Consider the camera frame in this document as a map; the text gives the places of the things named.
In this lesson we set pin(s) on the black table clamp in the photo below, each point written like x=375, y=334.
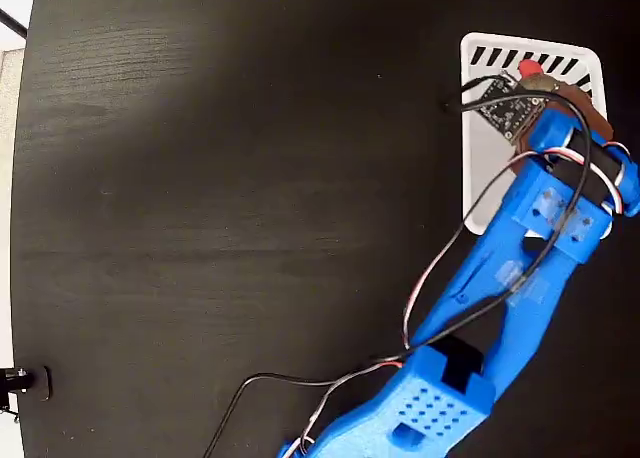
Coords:
x=35, y=380

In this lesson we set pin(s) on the red turtle toy gold shell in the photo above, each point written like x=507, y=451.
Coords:
x=536, y=80

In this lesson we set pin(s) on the brown gripper with servo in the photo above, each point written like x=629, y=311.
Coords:
x=554, y=126

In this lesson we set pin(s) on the black metal rod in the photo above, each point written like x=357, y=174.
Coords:
x=12, y=23

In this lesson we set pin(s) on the small camera circuit board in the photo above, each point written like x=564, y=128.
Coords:
x=510, y=109

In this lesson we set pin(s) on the white plastic basket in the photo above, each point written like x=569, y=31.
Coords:
x=480, y=188

